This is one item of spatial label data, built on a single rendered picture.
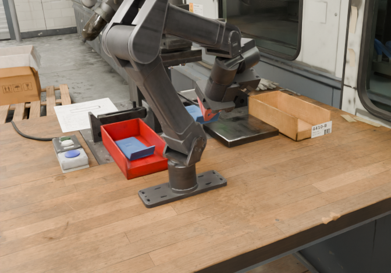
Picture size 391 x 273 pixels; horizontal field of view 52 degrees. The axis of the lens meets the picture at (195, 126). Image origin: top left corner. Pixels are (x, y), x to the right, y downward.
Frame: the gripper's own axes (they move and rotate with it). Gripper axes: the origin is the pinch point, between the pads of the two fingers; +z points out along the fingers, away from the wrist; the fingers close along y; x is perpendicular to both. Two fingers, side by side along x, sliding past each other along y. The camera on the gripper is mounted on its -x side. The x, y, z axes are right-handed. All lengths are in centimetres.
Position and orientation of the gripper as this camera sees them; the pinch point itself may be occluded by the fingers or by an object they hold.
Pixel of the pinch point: (206, 117)
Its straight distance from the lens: 106.7
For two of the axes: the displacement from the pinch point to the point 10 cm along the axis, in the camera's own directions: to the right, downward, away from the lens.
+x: -8.8, 1.9, -4.3
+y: -4.1, -7.4, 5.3
